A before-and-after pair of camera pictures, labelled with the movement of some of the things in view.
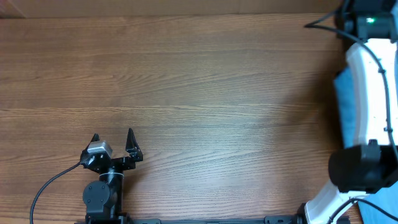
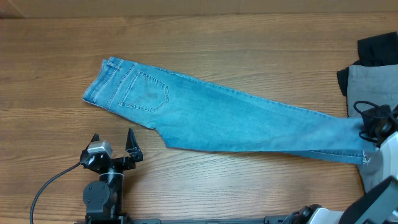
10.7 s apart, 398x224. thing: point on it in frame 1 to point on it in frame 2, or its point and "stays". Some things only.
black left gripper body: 122,164 stays
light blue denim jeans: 346,96 to 190,114
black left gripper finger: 133,147 stays
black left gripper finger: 96,137 stays
